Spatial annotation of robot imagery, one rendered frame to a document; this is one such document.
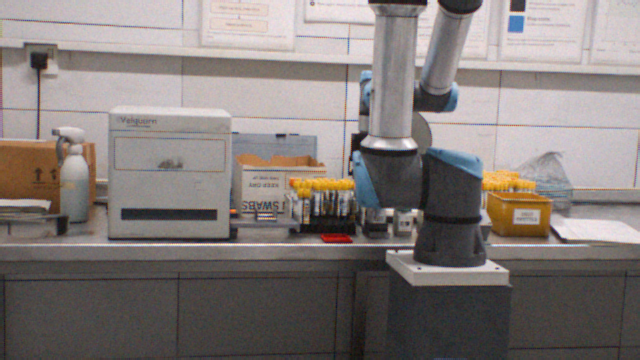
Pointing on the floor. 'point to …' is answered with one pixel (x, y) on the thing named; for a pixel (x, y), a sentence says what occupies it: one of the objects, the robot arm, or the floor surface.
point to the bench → (308, 250)
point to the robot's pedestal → (447, 321)
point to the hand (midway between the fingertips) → (376, 211)
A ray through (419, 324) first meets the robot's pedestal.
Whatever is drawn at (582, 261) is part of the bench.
